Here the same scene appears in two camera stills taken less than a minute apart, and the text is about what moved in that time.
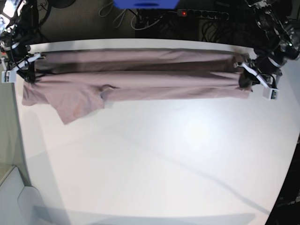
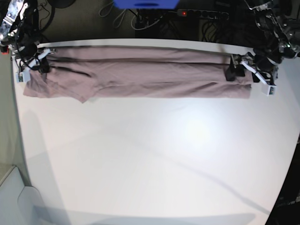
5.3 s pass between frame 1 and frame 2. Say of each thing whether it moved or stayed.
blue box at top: stayed
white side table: stayed
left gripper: moved
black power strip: stayed
